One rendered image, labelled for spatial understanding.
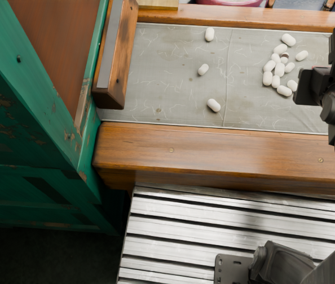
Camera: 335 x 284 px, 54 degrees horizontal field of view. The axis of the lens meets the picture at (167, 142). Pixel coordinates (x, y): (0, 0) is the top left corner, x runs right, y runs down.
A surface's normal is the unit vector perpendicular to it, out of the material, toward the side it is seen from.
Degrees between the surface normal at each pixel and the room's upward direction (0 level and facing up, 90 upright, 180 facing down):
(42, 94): 90
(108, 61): 0
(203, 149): 0
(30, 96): 90
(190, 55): 0
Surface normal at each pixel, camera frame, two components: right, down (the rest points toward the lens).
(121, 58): 0.92, -0.10
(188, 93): 0.00, -0.41
